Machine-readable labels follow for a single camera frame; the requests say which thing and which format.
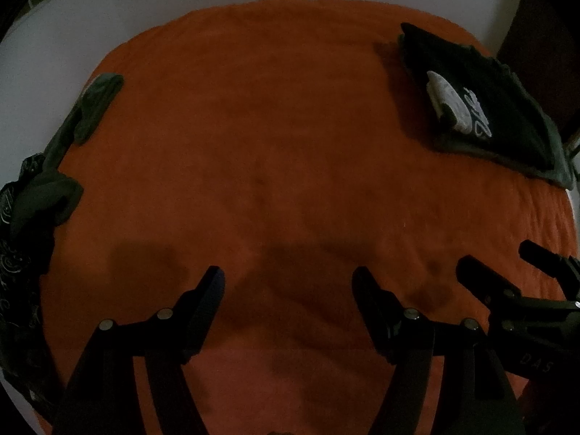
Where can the orange bed blanket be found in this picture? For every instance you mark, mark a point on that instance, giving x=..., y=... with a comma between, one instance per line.
x=272, y=145

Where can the black printed t-shirt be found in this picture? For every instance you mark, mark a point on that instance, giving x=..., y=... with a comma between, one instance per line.
x=498, y=113

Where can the folded grey green garment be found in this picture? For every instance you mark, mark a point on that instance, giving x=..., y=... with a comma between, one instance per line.
x=558, y=176

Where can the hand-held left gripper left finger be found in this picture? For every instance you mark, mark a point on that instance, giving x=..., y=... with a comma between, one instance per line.
x=210, y=292

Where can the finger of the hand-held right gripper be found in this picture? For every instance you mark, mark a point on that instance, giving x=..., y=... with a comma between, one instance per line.
x=543, y=256
x=480, y=274

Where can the crumpled dark green garment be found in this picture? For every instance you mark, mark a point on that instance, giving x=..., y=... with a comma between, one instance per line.
x=45, y=195

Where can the olive green pants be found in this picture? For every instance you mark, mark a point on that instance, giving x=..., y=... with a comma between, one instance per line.
x=97, y=97

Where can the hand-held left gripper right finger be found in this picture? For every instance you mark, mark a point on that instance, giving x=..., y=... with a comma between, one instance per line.
x=367, y=294

